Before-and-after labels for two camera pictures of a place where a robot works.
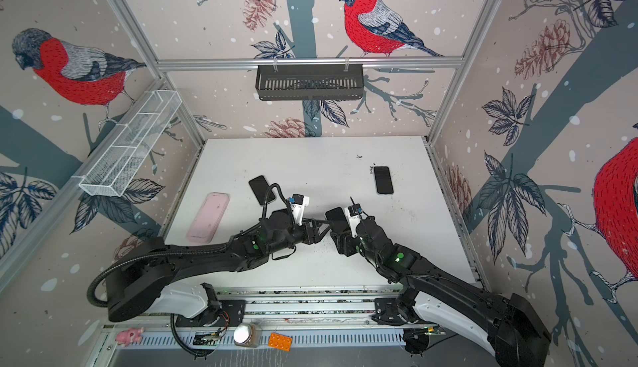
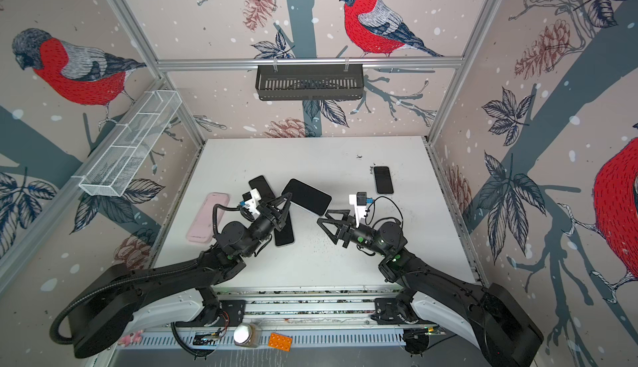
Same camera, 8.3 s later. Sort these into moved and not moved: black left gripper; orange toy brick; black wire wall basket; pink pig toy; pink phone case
Moved: black left gripper
Not moved: orange toy brick; black wire wall basket; pink phone case; pink pig toy
